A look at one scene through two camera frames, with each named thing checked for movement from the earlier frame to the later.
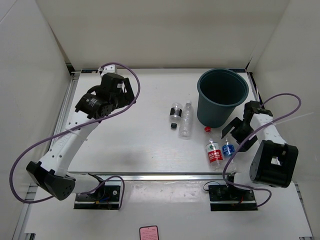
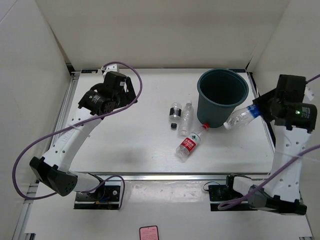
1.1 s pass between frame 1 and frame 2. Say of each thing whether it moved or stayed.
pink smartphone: stayed
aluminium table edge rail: stayed
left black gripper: stayed
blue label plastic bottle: moved
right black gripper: moved
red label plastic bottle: moved
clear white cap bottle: stayed
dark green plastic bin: stayed
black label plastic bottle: stayed
